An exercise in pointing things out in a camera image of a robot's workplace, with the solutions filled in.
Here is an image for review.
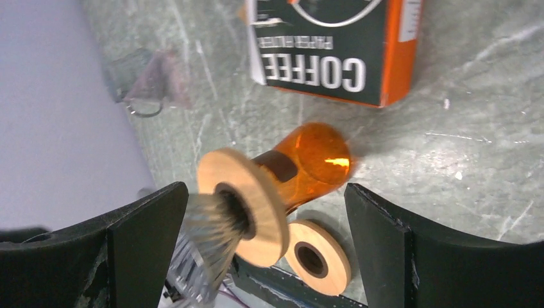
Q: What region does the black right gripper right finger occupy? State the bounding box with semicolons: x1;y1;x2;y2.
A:
344;183;543;307

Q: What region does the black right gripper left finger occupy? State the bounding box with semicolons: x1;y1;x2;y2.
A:
1;182;189;307

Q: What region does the clear glass ribbed dripper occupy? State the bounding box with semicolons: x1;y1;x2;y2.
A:
167;191;250;307

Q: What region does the wooden dripper holder ring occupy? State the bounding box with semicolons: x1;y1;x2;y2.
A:
197;147;291;269

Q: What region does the orange glass carafe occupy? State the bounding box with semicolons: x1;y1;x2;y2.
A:
252;122;357;214

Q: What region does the orange coffee filter box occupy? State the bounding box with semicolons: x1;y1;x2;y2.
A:
240;0;422;108

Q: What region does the clear glass jar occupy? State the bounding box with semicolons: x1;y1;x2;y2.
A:
101;48;153;103

